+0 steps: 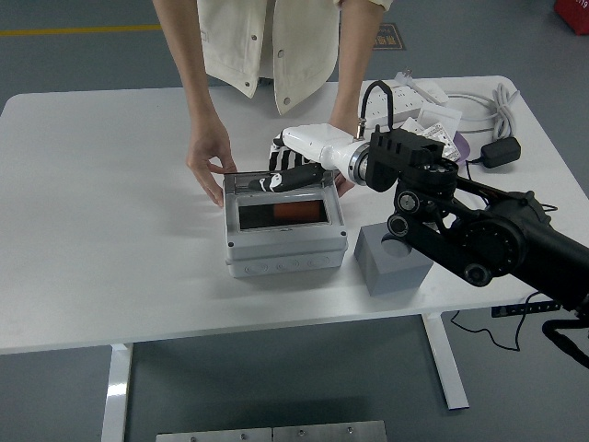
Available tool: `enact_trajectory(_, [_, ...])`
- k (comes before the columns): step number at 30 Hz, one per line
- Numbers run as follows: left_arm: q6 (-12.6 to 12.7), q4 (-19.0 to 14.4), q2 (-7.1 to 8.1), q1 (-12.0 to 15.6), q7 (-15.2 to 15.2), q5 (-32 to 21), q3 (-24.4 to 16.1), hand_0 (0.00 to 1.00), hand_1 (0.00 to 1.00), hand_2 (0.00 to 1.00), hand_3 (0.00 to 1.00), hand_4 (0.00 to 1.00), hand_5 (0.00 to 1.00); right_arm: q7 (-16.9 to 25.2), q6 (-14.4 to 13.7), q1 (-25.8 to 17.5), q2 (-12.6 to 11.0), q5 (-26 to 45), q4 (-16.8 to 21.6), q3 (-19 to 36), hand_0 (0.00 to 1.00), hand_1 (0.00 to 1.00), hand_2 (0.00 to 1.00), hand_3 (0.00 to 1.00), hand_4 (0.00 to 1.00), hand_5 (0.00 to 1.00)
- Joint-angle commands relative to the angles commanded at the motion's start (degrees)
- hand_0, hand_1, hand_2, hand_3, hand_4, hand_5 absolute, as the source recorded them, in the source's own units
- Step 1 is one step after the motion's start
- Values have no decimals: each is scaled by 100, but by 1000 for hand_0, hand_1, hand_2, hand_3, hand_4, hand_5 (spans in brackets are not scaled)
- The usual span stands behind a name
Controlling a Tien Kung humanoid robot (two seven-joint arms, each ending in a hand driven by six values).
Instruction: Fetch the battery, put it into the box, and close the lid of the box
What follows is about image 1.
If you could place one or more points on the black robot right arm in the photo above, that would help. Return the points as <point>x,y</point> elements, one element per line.
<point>488,244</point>

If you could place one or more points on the red object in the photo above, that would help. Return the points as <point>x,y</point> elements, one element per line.
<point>573,14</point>

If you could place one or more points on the person's right forearm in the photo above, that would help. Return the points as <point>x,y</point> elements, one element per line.
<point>193,78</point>

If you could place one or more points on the white table leg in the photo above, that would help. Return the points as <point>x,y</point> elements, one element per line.
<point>115,391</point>
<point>446,364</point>

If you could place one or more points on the person's right hand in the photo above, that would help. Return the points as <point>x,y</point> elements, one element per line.
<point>202,156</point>

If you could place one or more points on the person's left forearm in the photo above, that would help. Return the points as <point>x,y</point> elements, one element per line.
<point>354,69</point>

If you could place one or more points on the white power plug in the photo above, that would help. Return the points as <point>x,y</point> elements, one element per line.
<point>405,76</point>

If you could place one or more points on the orange cylindrical battery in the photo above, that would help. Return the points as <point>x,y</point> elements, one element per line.
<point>296,211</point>

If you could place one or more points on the white power strip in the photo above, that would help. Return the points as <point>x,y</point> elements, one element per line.
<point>407,103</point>

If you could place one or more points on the plain white packet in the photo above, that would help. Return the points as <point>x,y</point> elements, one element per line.
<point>411,125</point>

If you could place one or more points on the grey block battery holder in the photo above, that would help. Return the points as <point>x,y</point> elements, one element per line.
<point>396,276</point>

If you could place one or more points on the grey plastic junction box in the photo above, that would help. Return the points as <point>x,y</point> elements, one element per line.
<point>285,251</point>

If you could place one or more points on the transparent smoky box lid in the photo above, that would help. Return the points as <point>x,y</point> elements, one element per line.
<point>244,177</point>

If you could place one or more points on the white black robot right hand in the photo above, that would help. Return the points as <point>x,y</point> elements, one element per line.
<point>313,138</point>

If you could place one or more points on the person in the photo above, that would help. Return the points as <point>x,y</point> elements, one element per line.
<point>230,46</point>

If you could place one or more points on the white square card packet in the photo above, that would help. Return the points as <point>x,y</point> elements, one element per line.
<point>442,115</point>

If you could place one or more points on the person's left hand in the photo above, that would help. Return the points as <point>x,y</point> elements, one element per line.
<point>344,185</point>

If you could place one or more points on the small white rectangular box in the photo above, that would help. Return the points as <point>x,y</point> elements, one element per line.
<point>432,92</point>

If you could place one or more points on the dark floor sign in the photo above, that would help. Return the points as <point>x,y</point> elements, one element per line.
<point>393,39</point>

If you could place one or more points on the black power adapter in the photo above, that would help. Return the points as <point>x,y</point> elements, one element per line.
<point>500,152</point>

